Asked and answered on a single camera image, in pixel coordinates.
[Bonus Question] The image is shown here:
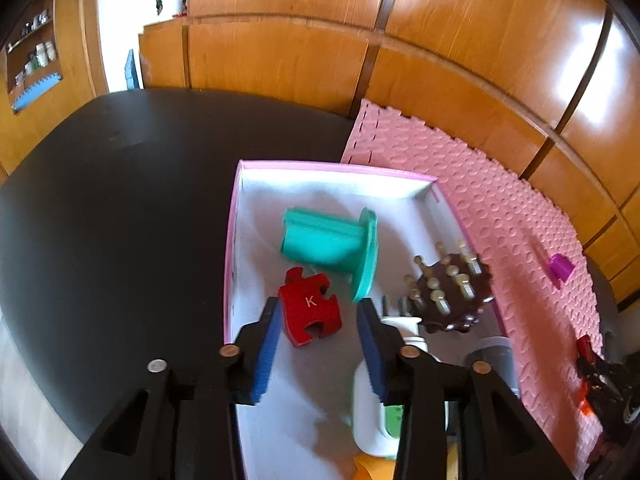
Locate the orange plastic piece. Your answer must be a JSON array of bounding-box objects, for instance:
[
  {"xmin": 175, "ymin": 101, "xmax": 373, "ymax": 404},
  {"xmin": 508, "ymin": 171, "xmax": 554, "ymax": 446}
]
[{"xmin": 353, "ymin": 454, "xmax": 398, "ymax": 480}]

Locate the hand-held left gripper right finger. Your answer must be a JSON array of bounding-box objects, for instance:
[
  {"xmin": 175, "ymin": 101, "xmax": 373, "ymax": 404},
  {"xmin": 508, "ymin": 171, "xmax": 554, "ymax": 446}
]
[{"xmin": 356, "ymin": 298, "xmax": 576, "ymax": 480}]

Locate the small purple cup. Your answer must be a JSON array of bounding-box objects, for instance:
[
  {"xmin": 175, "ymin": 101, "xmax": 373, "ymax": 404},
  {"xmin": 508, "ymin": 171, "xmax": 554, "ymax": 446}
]
[{"xmin": 547, "ymin": 254, "xmax": 576, "ymax": 291}]

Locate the white pump bottle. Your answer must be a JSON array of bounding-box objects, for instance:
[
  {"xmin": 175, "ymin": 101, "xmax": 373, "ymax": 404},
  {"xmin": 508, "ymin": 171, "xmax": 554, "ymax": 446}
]
[{"xmin": 352, "ymin": 296, "xmax": 451, "ymax": 460}]

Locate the blue foam mat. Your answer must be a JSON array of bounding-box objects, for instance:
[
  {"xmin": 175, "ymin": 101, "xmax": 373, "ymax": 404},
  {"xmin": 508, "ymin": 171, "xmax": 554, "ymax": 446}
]
[
  {"xmin": 11, "ymin": 72, "xmax": 66, "ymax": 111},
  {"xmin": 124, "ymin": 49, "xmax": 143, "ymax": 92}
]

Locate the red plastic toy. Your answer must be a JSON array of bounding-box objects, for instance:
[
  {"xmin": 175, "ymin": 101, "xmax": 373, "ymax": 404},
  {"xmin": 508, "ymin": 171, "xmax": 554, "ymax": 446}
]
[{"xmin": 575, "ymin": 335, "xmax": 603, "ymax": 366}]

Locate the wooden cabinet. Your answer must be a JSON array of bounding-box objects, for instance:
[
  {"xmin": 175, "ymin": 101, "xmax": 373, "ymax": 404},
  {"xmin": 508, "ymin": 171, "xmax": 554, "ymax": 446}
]
[{"xmin": 0, "ymin": 0, "xmax": 640, "ymax": 311}]

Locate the pink foam mat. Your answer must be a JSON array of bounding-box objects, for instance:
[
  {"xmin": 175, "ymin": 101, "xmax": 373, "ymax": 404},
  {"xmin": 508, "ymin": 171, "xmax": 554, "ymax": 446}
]
[{"xmin": 340, "ymin": 98, "xmax": 608, "ymax": 480}]

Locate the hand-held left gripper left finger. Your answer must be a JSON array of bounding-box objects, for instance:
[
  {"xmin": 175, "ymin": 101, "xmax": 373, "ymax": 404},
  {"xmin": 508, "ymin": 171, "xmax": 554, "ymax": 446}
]
[{"xmin": 62, "ymin": 296, "xmax": 281, "ymax": 480}]

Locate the brown wooden massager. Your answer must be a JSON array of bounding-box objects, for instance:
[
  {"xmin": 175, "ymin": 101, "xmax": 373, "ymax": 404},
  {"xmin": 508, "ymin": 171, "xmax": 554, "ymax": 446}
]
[{"xmin": 402, "ymin": 240, "xmax": 496, "ymax": 336}]

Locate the row of small bottles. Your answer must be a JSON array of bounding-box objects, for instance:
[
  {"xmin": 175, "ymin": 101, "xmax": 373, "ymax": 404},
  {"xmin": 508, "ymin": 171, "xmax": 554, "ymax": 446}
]
[{"xmin": 15, "ymin": 12, "xmax": 60, "ymax": 86}]

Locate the pink-rimmed white tray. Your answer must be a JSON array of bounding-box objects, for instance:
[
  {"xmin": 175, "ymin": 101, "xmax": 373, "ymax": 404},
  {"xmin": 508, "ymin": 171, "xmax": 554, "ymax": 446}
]
[{"xmin": 221, "ymin": 160, "xmax": 523, "ymax": 480}]

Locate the red puzzle piece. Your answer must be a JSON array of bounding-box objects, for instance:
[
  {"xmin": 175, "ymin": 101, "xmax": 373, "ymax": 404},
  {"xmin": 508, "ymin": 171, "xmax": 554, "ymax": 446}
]
[{"xmin": 278, "ymin": 267, "xmax": 342, "ymax": 348}]

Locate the teal plastic spool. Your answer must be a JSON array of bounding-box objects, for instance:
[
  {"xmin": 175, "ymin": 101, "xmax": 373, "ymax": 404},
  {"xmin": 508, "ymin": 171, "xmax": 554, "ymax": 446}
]
[{"xmin": 280, "ymin": 208, "xmax": 378, "ymax": 304}]

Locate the clear canister with black lid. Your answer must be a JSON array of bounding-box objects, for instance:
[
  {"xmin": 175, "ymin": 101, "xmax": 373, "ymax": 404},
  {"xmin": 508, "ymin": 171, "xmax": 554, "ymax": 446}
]
[{"xmin": 465, "ymin": 337, "xmax": 521, "ymax": 398}]

